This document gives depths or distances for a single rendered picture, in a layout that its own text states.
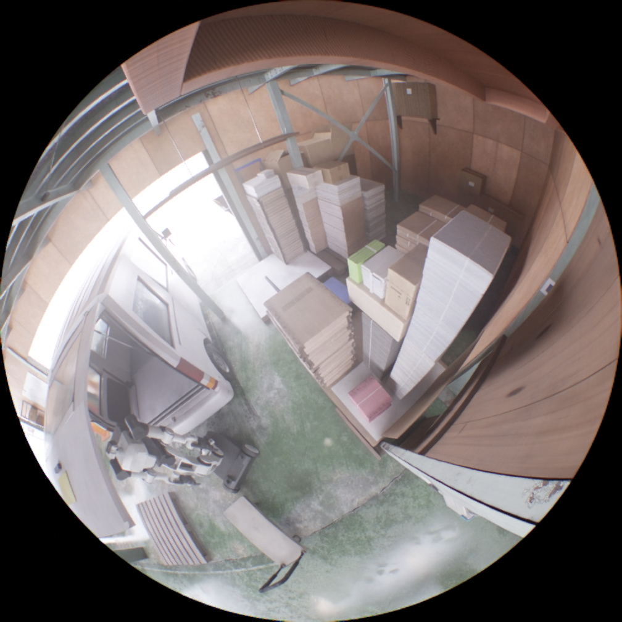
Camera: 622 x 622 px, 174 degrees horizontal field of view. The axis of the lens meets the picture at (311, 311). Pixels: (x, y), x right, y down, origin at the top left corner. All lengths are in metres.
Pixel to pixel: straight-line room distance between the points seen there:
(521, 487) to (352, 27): 0.56
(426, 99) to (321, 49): 4.11
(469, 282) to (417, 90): 4.08
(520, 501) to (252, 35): 0.52
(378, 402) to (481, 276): 1.31
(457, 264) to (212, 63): 0.62
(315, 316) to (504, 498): 1.20
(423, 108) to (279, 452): 5.43
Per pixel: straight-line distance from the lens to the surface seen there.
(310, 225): 2.97
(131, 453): 1.58
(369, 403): 1.67
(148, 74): 0.17
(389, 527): 2.40
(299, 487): 2.29
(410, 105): 4.52
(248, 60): 0.24
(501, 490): 0.33
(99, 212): 3.27
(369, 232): 3.11
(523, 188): 4.36
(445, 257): 0.62
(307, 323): 1.24
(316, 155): 3.17
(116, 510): 0.95
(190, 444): 1.82
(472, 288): 0.64
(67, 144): 1.90
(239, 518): 2.48
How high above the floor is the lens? 2.12
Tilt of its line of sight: 53 degrees down
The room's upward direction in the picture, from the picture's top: 23 degrees counter-clockwise
